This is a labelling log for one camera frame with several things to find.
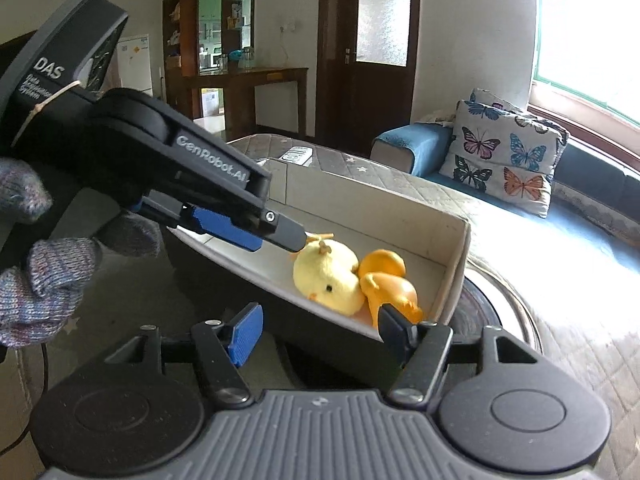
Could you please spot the butterfly print pillow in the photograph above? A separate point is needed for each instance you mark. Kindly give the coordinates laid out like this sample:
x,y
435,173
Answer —
x,y
500,152

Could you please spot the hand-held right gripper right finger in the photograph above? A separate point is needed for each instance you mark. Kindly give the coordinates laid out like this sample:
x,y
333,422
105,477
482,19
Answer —
x,y
394,332

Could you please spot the yellow plush chick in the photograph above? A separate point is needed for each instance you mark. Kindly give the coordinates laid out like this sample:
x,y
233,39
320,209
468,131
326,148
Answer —
x,y
330,271

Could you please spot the dark wooden door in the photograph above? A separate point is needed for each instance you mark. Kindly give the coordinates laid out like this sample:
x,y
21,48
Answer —
x,y
336,85

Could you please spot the blue covered sofa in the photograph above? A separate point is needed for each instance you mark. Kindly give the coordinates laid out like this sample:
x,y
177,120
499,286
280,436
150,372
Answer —
x,y
411,139

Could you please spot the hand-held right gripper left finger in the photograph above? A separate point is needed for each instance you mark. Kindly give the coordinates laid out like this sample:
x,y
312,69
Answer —
x,y
246,336

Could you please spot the bright window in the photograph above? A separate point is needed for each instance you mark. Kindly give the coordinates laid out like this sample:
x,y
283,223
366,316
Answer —
x,y
590,25

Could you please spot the orange rubber duck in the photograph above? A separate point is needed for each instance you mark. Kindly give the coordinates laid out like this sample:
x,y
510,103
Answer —
x,y
386,286

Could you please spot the round metal rimmed tray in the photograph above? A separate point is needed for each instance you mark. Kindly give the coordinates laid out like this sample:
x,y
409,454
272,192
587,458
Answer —
x,y
492,305

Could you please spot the white remote control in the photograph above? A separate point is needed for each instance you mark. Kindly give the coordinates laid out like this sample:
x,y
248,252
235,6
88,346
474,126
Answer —
x,y
297,155

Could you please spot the person's left hand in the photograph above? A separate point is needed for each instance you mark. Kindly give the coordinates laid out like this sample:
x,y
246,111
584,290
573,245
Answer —
x,y
47,285

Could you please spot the white refrigerator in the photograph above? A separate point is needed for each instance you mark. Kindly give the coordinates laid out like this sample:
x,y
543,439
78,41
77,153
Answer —
x,y
135,65

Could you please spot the dark wooden shelf cabinet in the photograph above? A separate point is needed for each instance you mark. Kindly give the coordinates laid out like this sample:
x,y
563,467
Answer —
x,y
240,80

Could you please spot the white cardboard box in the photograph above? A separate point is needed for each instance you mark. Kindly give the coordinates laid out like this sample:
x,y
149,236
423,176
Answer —
x,y
380,230

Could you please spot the glass jar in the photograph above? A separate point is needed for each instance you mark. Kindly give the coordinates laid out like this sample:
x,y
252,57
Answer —
x,y
248,58

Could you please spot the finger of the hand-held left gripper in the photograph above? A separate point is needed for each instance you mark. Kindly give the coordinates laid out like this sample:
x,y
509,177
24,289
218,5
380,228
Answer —
x,y
286,234
222,229

